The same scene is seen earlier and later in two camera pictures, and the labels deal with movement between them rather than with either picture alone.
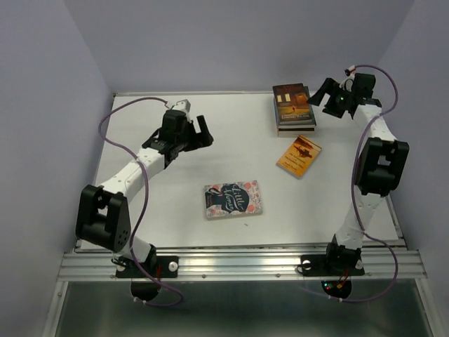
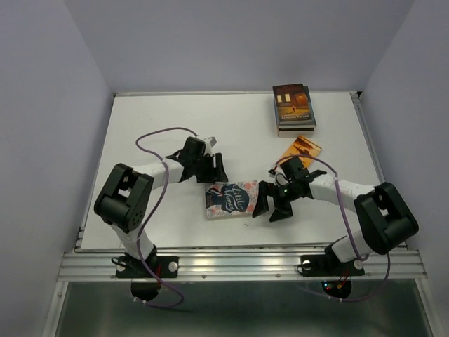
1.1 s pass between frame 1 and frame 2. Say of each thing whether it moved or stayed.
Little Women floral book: stayed
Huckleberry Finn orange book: stayed
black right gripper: moved
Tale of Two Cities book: stayed
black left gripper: moved
